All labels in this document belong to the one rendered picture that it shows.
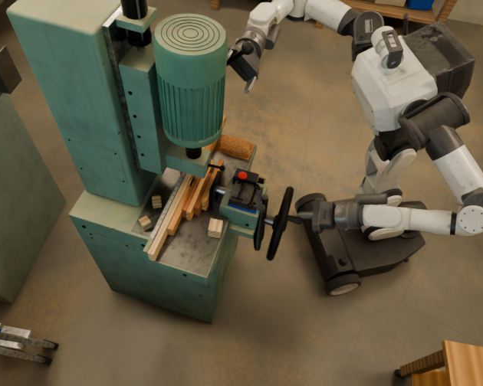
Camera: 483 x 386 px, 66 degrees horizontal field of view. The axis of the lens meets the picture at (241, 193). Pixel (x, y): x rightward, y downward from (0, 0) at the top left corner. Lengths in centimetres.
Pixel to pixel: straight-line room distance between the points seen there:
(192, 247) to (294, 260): 112
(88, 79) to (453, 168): 98
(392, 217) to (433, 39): 56
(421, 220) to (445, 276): 142
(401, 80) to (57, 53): 94
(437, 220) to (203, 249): 71
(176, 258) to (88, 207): 43
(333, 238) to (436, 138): 116
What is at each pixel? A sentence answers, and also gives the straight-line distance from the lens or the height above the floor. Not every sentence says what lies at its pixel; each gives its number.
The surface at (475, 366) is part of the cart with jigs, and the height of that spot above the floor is 53.
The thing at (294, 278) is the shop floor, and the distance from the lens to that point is 223.
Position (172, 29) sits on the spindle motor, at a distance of 96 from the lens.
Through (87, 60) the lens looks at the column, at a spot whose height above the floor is 144.
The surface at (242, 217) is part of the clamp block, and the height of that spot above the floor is 93.
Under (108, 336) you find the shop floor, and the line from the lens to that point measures 213.
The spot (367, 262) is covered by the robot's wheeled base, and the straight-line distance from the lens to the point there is 221.
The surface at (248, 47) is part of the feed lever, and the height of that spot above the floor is 142.
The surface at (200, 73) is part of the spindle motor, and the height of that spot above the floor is 146.
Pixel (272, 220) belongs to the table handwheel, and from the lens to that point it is 140.
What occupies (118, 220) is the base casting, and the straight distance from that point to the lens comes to 144.
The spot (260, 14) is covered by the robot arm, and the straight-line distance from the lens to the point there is 130.
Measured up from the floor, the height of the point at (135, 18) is 152.
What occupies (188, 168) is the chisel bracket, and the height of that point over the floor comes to 104.
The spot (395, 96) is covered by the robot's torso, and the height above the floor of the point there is 132.
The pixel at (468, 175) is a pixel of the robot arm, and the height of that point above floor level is 128.
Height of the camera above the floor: 202
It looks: 55 degrees down
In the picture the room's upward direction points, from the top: 9 degrees clockwise
